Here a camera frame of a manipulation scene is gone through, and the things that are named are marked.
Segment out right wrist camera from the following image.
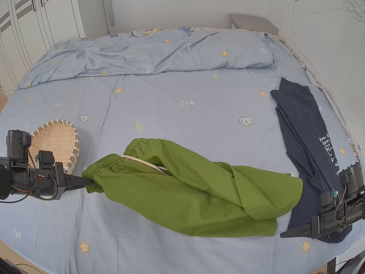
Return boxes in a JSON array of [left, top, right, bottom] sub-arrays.
[[320, 190, 340, 212]]

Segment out black cable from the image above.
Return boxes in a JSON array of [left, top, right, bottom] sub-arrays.
[[0, 192, 39, 204]]

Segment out round woven basket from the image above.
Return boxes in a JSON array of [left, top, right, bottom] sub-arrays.
[[29, 119, 80, 175]]

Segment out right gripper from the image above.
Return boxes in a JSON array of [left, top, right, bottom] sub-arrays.
[[311, 203, 349, 239]]

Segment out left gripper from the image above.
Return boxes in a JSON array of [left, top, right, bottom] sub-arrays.
[[30, 162, 94, 202]]

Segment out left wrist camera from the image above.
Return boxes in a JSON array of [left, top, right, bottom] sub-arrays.
[[37, 150, 55, 172]]

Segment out dark blue T-shirt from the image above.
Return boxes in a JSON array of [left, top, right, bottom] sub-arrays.
[[270, 77, 355, 244]]

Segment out grey bedside table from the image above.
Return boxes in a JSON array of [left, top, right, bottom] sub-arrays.
[[228, 13, 279, 35]]

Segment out pale blue quilt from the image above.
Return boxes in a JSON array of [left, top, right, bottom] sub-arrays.
[[14, 26, 278, 91]]

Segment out white wardrobe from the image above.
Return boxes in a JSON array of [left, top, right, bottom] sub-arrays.
[[0, 0, 86, 93]]

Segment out bed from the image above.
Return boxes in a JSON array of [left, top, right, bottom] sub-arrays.
[[0, 0, 365, 274]]

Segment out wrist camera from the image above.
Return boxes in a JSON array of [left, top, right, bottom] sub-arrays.
[[320, 190, 340, 212], [37, 150, 55, 172]]

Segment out green shorts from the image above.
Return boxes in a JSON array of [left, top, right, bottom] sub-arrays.
[[82, 137, 303, 237]]

